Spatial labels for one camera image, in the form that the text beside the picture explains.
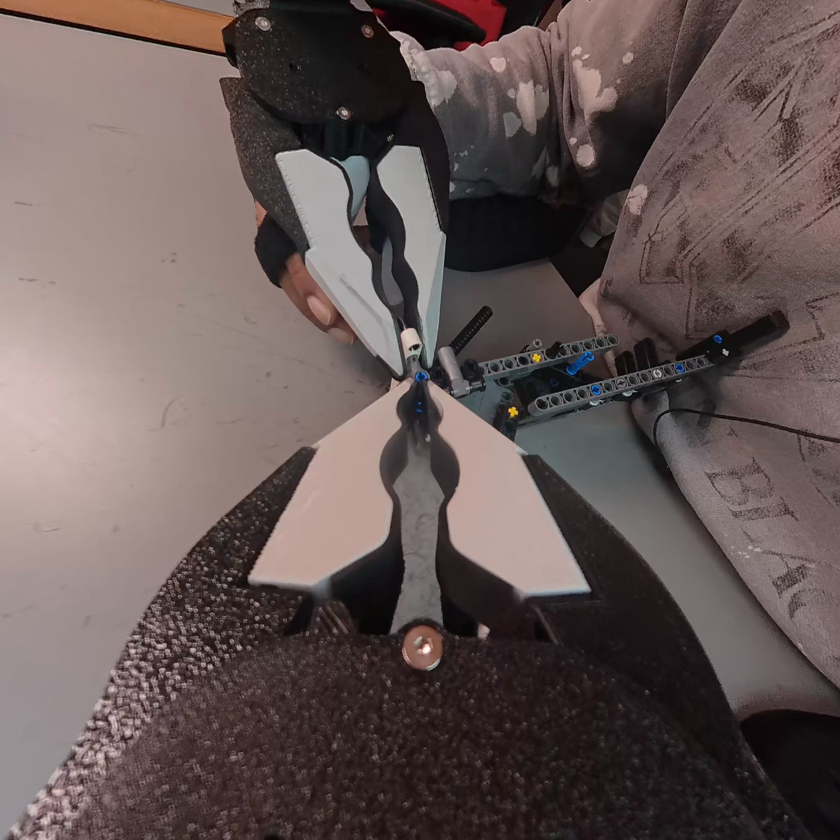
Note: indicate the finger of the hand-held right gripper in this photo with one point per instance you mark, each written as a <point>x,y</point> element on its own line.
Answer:
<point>328,223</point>
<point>420,216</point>

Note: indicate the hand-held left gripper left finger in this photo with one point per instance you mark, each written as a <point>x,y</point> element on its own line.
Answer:
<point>328,518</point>

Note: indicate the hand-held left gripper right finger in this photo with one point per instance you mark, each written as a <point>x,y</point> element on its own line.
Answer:
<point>505,518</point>

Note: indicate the white perforated toy beam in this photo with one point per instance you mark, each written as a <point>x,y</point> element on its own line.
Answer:
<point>411,342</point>

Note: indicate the grey toy chassis assembly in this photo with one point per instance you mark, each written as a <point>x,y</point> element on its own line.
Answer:
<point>453,374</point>

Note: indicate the person's right forearm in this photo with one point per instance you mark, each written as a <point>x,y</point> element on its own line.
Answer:
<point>525,98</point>

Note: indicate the person's right hand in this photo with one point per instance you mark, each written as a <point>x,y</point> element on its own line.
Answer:
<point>312,295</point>

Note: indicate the red office chair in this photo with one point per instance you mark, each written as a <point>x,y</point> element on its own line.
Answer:
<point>453,16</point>

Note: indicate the wooden board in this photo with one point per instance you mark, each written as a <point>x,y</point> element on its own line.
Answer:
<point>131,19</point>

